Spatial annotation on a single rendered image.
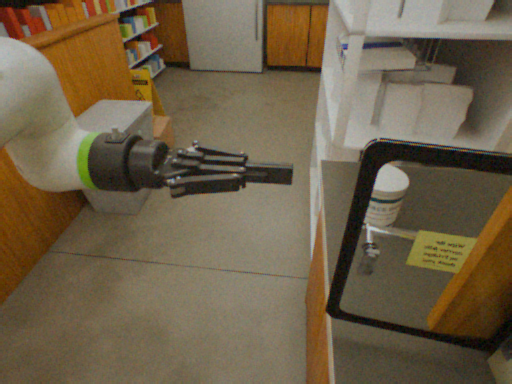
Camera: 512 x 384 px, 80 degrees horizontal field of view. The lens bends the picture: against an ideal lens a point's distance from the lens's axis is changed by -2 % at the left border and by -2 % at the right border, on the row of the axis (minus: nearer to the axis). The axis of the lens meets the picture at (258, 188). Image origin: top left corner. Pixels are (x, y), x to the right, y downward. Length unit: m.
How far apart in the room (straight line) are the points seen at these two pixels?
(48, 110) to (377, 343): 0.70
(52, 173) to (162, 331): 1.39
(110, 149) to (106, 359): 1.47
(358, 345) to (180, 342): 1.20
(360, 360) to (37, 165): 0.65
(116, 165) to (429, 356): 0.67
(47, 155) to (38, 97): 0.09
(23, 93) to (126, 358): 1.51
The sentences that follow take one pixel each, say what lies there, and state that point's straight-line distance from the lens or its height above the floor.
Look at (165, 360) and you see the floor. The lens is 1.76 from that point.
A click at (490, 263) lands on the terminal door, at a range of 0.56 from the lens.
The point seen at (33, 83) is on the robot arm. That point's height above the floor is 1.44.
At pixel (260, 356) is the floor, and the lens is 1.71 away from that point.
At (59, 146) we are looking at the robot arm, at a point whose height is 1.35.
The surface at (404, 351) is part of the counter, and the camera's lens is 0.75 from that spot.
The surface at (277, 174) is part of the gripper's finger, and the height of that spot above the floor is 1.31.
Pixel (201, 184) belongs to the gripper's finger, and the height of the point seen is 1.31.
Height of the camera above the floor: 1.57
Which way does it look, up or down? 38 degrees down
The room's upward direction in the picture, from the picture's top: straight up
